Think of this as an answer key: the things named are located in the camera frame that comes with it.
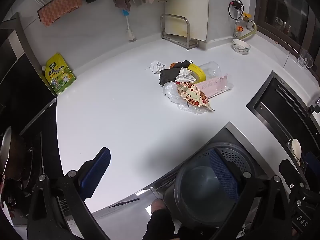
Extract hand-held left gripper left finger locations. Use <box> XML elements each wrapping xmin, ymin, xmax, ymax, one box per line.
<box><xmin>27</xmin><ymin>147</ymin><xmax>112</xmax><ymax>240</ymax></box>

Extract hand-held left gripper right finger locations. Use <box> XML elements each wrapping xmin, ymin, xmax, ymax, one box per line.
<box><xmin>209</xmin><ymin>149</ymin><xmax>293</xmax><ymax>240</ymax></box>

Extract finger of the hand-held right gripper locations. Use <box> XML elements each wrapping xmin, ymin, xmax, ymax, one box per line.
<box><xmin>279</xmin><ymin>159</ymin><xmax>304</xmax><ymax>188</ymax></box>

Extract grey perforated trash bin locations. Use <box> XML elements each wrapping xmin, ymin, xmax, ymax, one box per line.
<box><xmin>162</xmin><ymin>142</ymin><xmax>258</xmax><ymax>228</ymax></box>

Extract printed snack wrapper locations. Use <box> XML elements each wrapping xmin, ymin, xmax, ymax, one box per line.
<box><xmin>175</xmin><ymin>80</ymin><xmax>215</xmax><ymax>112</ymax></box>

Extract clear plastic bag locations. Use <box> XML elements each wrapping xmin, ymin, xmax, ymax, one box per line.
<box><xmin>162</xmin><ymin>81</ymin><xmax>208</xmax><ymax>115</ymax></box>

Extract clear plastic jar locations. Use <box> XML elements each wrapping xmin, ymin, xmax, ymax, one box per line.
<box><xmin>197</xmin><ymin>61</ymin><xmax>222</xmax><ymax>80</ymax></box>

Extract black cloth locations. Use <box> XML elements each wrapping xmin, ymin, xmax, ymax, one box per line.
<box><xmin>159</xmin><ymin>67</ymin><xmax>187</xmax><ymax>86</ymax></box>

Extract white tissue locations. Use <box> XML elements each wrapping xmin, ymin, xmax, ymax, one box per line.
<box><xmin>146</xmin><ymin>60</ymin><xmax>166</xmax><ymax>74</ymax></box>

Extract white cup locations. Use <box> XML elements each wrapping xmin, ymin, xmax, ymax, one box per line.
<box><xmin>287</xmin><ymin>139</ymin><xmax>303</xmax><ymax>159</ymax></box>

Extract black kitchen sink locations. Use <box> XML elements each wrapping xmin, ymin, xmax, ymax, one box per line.
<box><xmin>246</xmin><ymin>71</ymin><xmax>320</xmax><ymax>180</ymax></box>

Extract metal faucet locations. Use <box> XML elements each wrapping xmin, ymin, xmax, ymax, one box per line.
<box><xmin>308</xmin><ymin>96</ymin><xmax>320</xmax><ymax>114</ymax></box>

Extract person's leg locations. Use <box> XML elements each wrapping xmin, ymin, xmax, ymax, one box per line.
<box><xmin>142</xmin><ymin>199</ymin><xmax>180</xmax><ymax>240</ymax></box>

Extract metal pan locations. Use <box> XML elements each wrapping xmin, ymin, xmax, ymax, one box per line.
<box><xmin>0</xmin><ymin>126</ymin><xmax>28</xmax><ymax>180</ymax></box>

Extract green yellow seasoning pouch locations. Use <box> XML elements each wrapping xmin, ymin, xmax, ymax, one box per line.
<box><xmin>41</xmin><ymin>53</ymin><xmax>77</xmax><ymax>95</ymax></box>

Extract clear glass mug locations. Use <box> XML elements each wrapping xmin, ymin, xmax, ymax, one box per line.
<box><xmin>297</xmin><ymin>48</ymin><xmax>314</xmax><ymax>68</ymax></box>

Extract patterned ceramic bowl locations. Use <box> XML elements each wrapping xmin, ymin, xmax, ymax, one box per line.
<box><xmin>232</xmin><ymin>38</ymin><xmax>251</xmax><ymax>55</ymax></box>

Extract blue and white bottle brush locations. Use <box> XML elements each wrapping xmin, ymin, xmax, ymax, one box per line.
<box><xmin>122</xmin><ymin>9</ymin><xmax>137</xmax><ymax>42</ymax></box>

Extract metal cutting board rack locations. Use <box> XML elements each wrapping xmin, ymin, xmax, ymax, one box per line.
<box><xmin>160</xmin><ymin>14</ymin><xmax>200</xmax><ymax>51</ymax></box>

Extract orange wavy sponge cloth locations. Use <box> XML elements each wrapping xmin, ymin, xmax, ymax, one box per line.
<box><xmin>37</xmin><ymin>0</ymin><xmax>83</xmax><ymax>27</ymax></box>

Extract white cutting board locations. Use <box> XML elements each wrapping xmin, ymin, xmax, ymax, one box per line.
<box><xmin>165</xmin><ymin>0</ymin><xmax>209</xmax><ymax>41</ymax></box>

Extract black cabinet handle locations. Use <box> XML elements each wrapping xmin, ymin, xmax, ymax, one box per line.
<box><xmin>109</xmin><ymin>198</ymin><xmax>140</xmax><ymax>208</ymax></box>

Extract yellow gas hose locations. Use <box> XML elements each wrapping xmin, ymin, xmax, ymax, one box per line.
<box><xmin>240</xmin><ymin>20</ymin><xmax>257</xmax><ymax>40</ymax></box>

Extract dark window frame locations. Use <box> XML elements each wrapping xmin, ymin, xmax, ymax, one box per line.
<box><xmin>255</xmin><ymin>0</ymin><xmax>320</xmax><ymax>55</ymax></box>

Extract black cable loop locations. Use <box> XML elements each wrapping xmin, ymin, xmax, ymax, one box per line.
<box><xmin>227</xmin><ymin>0</ymin><xmax>244</xmax><ymax>20</ymax></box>

